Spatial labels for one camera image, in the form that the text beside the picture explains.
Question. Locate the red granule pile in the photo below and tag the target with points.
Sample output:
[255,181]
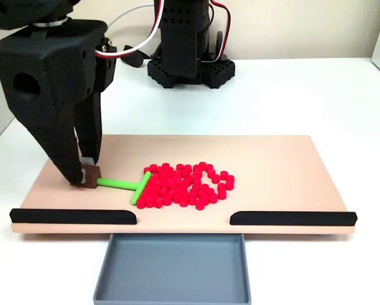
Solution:
[171,187]

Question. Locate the beige flat board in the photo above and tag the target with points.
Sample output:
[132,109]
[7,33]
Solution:
[272,165]

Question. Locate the black edge rail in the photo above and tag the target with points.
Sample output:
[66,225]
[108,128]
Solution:
[72,216]
[291,218]

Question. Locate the grey tray container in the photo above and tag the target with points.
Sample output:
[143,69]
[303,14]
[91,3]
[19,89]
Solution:
[174,270]

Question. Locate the green T-shaped pusher tool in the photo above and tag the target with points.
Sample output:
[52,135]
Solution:
[120,183]

